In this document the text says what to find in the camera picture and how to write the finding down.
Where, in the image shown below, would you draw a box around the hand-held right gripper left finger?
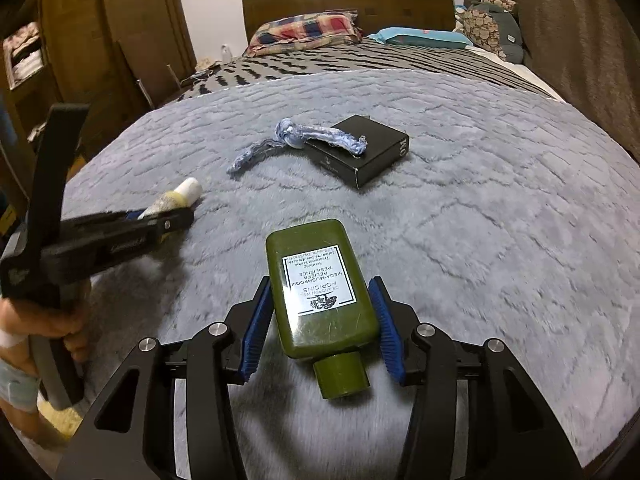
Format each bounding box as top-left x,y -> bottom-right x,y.
55,276 -> 273,480

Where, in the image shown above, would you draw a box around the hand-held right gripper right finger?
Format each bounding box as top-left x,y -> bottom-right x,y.
367,277 -> 583,480

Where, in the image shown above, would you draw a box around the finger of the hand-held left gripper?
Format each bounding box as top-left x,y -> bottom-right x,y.
42,206 -> 196,269
62,208 -> 149,236

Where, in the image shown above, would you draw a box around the yellow bottle with white cap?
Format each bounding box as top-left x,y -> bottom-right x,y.
137,177 -> 203,221

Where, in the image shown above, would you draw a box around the large green bottle white label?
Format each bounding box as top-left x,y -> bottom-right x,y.
265,218 -> 379,401

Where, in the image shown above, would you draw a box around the person's left forearm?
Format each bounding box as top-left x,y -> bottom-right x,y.
0,332 -> 46,443

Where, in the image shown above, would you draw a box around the person's left hand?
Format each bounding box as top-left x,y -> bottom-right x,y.
0,299 -> 85,363

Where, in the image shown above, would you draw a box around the white striped folded clothes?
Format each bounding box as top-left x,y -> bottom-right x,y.
10,52 -> 49,84

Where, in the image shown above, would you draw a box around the grey fluffy blanket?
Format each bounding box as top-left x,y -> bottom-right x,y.
57,67 -> 640,480

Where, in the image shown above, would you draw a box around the pink folded clothes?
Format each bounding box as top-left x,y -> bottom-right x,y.
2,22 -> 41,54

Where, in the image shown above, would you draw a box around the dark wooden wardrobe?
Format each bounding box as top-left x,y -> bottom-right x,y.
0,0 -> 198,171

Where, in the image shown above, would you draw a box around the flat black box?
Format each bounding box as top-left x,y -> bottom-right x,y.
304,114 -> 411,190

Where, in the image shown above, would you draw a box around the red blue plaid pillow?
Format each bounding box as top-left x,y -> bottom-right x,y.
248,10 -> 364,57

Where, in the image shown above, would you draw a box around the grey black striped blanket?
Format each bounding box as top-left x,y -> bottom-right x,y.
175,35 -> 561,106

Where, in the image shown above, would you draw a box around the white bed sheet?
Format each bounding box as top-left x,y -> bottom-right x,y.
472,47 -> 557,99

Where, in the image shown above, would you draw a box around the light blue pillow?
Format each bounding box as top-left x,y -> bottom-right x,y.
369,27 -> 473,51

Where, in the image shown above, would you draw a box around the dark wooden headboard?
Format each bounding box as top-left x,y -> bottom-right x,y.
242,0 -> 456,46

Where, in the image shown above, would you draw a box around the brown patterned cushion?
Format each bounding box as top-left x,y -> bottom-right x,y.
462,0 -> 516,54

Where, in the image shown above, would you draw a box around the grey plush cushion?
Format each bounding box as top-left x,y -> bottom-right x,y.
470,2 -> 525,64

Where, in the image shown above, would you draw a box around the brown curtain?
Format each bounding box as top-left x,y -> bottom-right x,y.
464,0 -> 640,159

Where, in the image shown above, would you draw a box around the white cables and chargers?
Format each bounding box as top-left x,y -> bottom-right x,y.
192,60 -> 222,82

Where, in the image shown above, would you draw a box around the blue white knotted rope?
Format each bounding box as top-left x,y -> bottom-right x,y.
227,118 -> 370,177

